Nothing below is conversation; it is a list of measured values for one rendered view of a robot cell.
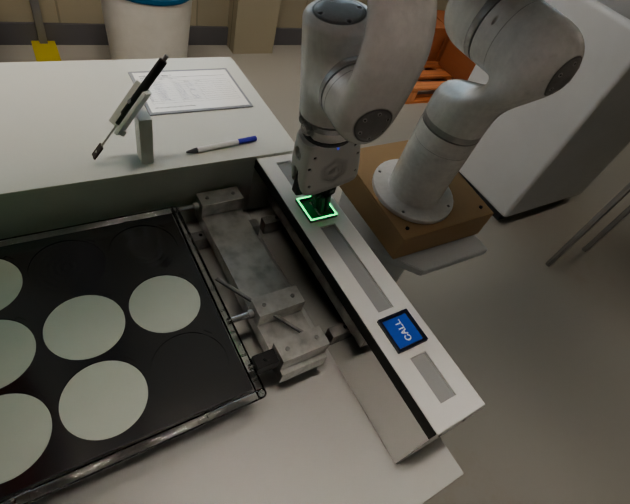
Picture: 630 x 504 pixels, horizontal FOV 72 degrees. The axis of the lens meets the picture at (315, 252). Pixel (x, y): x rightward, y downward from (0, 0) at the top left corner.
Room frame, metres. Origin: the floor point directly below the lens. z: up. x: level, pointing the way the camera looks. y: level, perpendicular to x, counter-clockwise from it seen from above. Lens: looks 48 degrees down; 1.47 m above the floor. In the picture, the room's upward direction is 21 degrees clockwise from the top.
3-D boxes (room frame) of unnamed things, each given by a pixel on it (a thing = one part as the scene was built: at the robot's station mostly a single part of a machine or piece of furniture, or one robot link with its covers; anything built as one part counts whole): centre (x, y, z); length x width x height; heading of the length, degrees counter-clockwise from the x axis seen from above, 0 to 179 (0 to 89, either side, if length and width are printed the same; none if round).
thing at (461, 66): (3.60, -0.37, 0.19); 1.05 x 0.72 x 0.38; 134
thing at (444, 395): (0.47, -0.06, 0.89); 0.55 x 0.09 x 0.14; 45
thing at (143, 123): (0.51, 0.33, 1.03); 0.06 x 0.04 x 0.13; 135
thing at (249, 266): (0.44, 0.08, 0.87); 0.36 x 0.08 x 0.03; 45
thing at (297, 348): (0.33, -0.03, 0.89); 0.08 x 0.03 x 0.03; 135
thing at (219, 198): (0.56, 0.20, 0.89); 0.08 x 0.03 x 0.03; 135
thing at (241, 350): (0.37, 0.13, 0.90); 0.38 x 0.01 x 0.01; 45
